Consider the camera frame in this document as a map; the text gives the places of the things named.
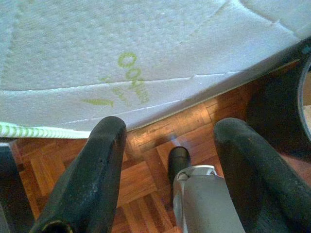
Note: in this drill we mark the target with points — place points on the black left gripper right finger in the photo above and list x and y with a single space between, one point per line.
262 174

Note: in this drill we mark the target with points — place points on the silver left robot leg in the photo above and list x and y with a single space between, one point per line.
204 206

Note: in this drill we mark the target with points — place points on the white quilted mattress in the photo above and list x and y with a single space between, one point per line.
145 48

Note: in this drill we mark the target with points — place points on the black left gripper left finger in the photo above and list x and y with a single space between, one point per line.
85 174

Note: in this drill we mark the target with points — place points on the black round waste bin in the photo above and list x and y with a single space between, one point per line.
272 109

